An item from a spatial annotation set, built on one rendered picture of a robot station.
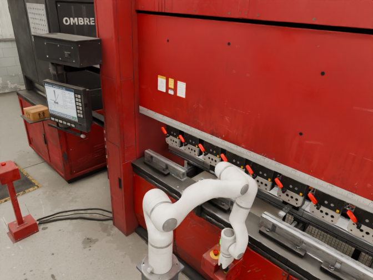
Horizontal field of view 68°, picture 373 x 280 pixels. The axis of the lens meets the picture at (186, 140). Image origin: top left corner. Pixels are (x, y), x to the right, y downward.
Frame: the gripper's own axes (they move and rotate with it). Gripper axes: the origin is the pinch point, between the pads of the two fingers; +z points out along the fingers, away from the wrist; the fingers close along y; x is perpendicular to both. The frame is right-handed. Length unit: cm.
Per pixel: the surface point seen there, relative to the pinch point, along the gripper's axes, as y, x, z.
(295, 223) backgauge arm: -61, 13, -5
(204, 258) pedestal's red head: 5.8, -12.8, -2.5
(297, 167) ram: -41, 14, -64
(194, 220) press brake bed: -19, -47, 8
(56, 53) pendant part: 18, -160, -110
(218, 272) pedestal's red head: 2.8, -3.0, 4.3
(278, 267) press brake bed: -25.1, 22.1, 0.6
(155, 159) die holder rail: -29, -109, -17
